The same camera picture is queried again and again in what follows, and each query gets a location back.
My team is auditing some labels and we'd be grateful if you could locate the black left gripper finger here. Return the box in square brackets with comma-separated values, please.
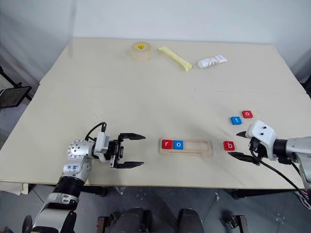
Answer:
[118, 132, 147, 143]
[116, 161, 145, 169]

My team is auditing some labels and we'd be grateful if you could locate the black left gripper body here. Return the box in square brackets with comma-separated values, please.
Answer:
[106, 135, 125, 169]

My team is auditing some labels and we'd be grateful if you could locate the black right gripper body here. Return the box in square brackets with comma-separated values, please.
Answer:
[247, 137, 268, 166]

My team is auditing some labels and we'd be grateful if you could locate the red letter b block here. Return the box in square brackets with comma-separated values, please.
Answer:
[223, 141, 237, 152]

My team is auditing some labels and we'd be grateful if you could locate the wooden letter tray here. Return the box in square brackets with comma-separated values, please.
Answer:
[159, 137, 213, 157]

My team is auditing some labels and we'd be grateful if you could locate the dark rounded shape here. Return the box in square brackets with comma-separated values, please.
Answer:
[177, 208, 204, 233]
[120, 207, 153, 233]

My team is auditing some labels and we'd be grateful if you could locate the white squeeze tube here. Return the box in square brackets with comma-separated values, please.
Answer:
[197, 54, 228, 69]

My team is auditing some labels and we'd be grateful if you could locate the clear tape roll yellow core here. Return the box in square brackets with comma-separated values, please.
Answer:
[131, 41, 153, 62]

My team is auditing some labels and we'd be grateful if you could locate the black folding stand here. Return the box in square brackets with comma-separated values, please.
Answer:
[0, 65, 33, 110]

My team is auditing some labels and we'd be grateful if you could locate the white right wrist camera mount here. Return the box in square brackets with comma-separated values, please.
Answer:
[245, 120, 279, 162]

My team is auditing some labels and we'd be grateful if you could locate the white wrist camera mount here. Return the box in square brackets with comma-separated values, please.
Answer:
[93, 132, 112, 163]
[245, 120, 279, 162]

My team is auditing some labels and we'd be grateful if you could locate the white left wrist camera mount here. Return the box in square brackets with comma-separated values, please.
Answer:
[93, 132, 112, 163]

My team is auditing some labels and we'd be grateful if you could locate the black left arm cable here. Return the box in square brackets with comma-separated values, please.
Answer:
[84, 121, 108, 142]

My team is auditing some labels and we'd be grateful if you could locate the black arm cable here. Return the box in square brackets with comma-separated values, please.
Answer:
[84, 121, 108, 142]
[251, 145, 307, 191]

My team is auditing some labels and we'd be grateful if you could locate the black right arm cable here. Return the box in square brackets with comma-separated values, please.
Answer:
[251, 145, 307, 191]

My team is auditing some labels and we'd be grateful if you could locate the black table frame bar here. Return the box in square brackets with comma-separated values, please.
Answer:
[79, 184, 108, 198]
[232, 188, 301, 200]

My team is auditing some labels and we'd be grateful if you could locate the brown wooden post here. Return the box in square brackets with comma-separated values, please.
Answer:
[96, 216, 108, 233]
[232, 214, 249, 233]

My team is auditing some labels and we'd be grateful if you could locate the red white striped cord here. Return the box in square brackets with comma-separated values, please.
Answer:
[294, 190, 311, 210]

